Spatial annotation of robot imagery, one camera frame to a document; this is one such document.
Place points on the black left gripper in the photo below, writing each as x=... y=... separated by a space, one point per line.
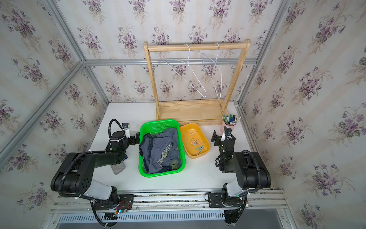
x=131 y=139

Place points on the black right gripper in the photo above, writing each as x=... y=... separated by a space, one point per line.
x=218 y=138

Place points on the teal plastic clothespin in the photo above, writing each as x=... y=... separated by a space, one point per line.
x=200 y=149

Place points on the navy blue tank top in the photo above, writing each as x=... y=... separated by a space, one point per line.
x=159 y=150

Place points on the green graphic tank top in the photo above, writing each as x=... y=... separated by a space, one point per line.
x=175 y=164

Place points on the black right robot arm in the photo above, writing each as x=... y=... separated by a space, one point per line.
x=251 y=173

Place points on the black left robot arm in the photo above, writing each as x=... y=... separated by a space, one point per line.
x=74 y=178

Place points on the pink pen cup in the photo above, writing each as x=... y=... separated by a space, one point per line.
x=229 y=121

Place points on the green perforated plastic basket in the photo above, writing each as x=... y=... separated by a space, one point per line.
x=156 y=127

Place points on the yellow plastic tray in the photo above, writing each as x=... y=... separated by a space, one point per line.
x=186 y=139

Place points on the wooden clothes rack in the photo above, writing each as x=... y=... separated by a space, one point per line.
x=203 y=112

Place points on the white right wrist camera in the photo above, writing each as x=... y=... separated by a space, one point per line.
x=222 y=139

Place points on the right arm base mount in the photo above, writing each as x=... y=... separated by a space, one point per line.
x=223 y=200

